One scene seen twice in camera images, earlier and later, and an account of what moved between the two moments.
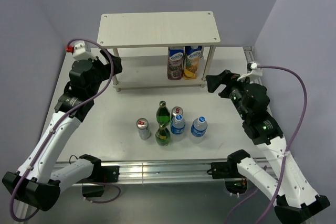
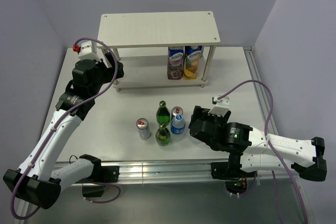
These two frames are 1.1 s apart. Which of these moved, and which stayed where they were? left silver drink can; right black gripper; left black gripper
Moved: right black gripper
Stayed: left silver drink can; left black gripper
